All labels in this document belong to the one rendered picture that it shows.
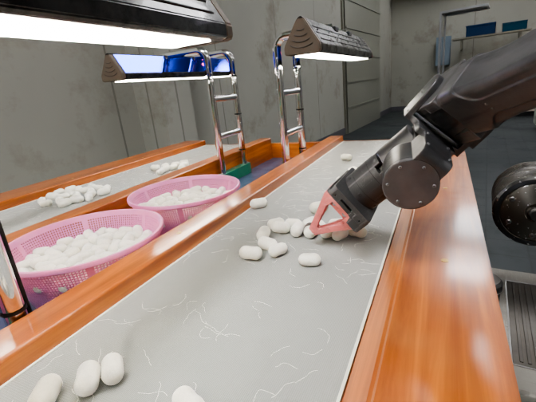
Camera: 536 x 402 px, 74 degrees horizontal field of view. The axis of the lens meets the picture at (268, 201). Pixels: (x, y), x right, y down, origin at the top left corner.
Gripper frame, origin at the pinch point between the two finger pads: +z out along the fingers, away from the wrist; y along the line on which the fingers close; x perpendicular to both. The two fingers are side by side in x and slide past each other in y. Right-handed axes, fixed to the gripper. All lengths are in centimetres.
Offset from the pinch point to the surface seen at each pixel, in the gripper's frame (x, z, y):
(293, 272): 1.8, 2.4, 8.6
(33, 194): -57, 66, -10
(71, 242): -28.6, 38.1, 8.0
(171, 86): -126, 101, -164
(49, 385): -7.5, 10.1, 35.1
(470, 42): -9, -93, -985
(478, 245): 14.6, -15.8, 0.1
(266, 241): -3.6, 5.8, 3.7
